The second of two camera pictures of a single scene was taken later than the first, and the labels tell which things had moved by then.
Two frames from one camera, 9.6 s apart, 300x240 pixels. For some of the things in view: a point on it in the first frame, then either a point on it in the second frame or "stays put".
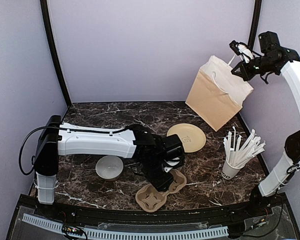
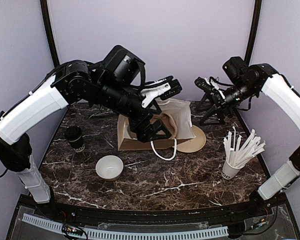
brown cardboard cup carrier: (149, 199) to (169, 122)
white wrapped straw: (232, 150) stays put
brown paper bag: (216, 93) to (177, 116)
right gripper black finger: (239, 69) to (207, 97)
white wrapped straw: (225, 140) stays put
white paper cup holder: (229, 172) stays put
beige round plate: (193, 138) stays put
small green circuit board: (72, 230) stays put
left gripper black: (161, 184) to (145, 135)
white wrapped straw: (249, 154) stays put
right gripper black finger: (241, 75) to (214, 116)
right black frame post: (254, 24) stays put
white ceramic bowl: (109, 167) stays put
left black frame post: (45, 14) stays put
